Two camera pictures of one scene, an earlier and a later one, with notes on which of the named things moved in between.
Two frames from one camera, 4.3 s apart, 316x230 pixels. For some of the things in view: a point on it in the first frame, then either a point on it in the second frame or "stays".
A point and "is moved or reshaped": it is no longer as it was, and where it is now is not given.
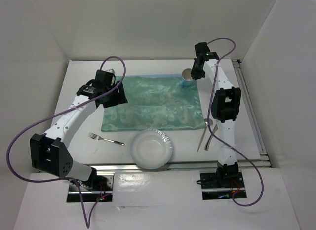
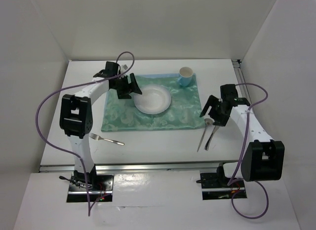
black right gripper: x=198 y=75 to x=220 y=120
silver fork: x=98 y=137 stays
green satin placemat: x=155 y=101 stays
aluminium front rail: x=184 y=167 stays
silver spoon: x=211 y=123 stays
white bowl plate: x=151 y=148 to x=155 y=98
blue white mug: x=186 y=78 is moved or reshaped
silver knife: x=210 y=139 stays
